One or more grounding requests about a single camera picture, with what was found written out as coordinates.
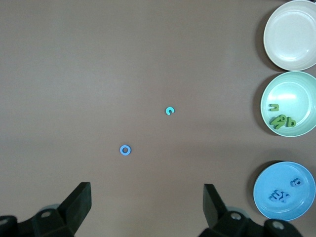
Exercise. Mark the green capital letter N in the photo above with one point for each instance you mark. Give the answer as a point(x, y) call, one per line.
point(277, 122)

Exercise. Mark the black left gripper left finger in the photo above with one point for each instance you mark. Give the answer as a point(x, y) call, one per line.
point(74, 209)

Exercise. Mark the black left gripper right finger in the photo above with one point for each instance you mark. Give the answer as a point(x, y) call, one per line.
point(214, 209)

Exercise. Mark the green capital letter B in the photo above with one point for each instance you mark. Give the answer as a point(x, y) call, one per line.
point(284, 118)

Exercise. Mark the blue plate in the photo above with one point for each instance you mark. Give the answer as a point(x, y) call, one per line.
point(301, 205)

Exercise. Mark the blue letter X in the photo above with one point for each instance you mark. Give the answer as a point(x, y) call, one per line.
point(284, 196)

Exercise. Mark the green plate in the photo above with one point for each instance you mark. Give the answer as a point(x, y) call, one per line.
point(293, 96)

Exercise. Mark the blue digit 6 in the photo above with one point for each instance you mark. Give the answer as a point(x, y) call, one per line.
point(295, 183)

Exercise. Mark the beige plate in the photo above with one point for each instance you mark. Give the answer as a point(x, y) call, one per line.
point(288, 37)

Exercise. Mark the brown table cover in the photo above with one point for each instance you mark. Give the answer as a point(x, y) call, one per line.
point(74, 74)

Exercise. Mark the blue letter E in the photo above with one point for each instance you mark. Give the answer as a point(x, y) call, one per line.
point(274, 195)

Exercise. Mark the cyan letter c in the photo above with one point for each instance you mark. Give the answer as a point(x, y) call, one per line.
point(167, 111)

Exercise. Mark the green lowercase letter n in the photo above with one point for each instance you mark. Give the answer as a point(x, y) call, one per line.
point(270, 107)

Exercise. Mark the green lowercase letter p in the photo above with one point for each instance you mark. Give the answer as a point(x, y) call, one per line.
point(291, 123)

